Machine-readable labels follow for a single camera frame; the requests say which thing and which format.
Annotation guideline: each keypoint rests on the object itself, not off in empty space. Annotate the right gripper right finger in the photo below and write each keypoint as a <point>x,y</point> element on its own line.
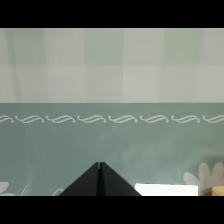
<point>113,184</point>

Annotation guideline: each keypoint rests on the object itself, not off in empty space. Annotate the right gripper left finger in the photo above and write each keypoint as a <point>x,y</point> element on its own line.
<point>87,184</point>

